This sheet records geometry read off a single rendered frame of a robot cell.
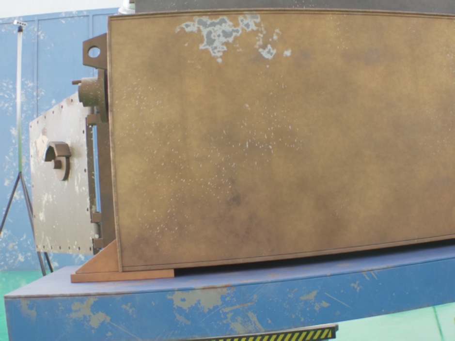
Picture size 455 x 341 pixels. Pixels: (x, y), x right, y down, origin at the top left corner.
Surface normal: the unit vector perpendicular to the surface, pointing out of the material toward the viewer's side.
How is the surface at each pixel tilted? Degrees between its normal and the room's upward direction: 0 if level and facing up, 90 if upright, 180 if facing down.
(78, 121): 90
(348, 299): 90
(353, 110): 90
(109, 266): 90
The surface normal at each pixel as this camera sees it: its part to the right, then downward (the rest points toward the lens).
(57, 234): -0.79, 0.01
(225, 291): 0.12, -0.09
